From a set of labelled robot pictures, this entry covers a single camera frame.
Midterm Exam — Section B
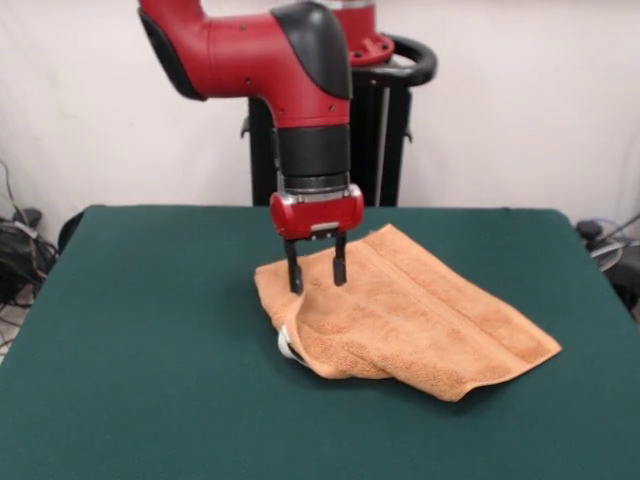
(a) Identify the orange towel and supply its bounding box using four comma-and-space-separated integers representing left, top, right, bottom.
254, 223, 562, 403

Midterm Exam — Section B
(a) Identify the black cable tangle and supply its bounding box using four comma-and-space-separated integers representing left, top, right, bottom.
0, 159, 60, 351

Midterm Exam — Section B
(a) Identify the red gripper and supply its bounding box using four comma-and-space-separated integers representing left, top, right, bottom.
269, 183, 366, 294

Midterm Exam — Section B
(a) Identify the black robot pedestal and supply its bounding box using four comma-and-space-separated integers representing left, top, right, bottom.
238, 32, 439, 208

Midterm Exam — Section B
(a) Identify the dark green table cloth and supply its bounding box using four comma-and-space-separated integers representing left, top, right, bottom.
0, 204, 640, 480

